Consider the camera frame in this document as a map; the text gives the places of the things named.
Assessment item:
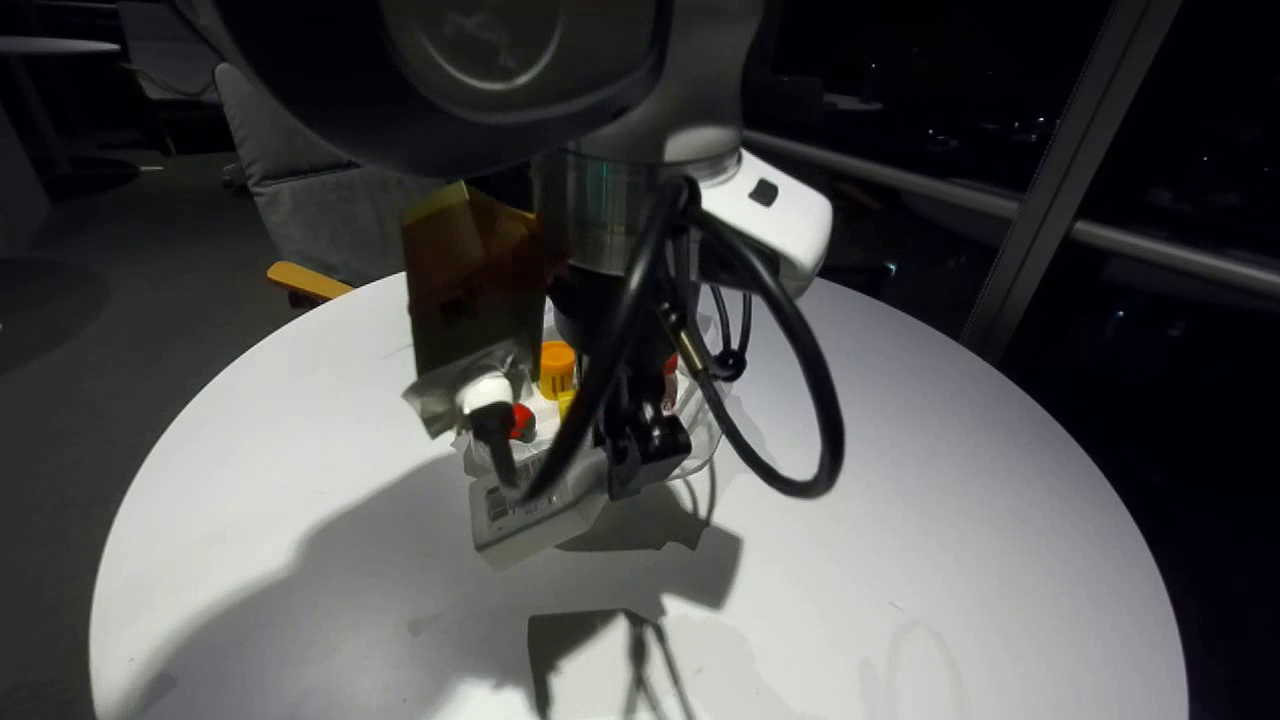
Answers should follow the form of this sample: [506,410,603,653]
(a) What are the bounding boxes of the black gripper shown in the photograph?
[578,263,703,502]

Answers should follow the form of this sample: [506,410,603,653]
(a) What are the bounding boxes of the white plastic bag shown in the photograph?
[453,285,738,537]

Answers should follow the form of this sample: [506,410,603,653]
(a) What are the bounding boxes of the grey armchair wooden armrests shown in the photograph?
[214,65,453,306]

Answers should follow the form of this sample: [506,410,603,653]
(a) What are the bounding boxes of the metal window railing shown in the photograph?
[742,129,1280,299]

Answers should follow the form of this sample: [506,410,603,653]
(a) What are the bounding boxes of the background side table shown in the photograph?
[0,32,127,60]

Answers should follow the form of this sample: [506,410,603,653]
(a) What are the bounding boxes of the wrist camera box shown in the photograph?
[396,175,567,443]

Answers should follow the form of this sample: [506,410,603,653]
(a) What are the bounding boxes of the slanted grey window post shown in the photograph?
[957,0,1190,361]

